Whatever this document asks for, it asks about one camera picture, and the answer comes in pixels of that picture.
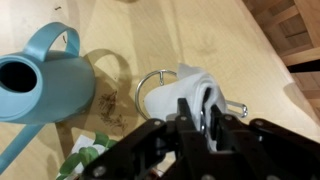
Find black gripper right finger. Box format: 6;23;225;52
208;104;320;180

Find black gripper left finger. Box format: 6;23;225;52
80;97;218;180

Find white paper towel roll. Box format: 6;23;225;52
143;62;228;152

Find chrome paper towel holder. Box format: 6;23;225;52
134;68;250;121

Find blue watering can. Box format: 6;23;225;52
0;21;97;176

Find dried brown plant sprigs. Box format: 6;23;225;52
97;90;130;135

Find wooden dining chair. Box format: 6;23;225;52
242;0;320;122

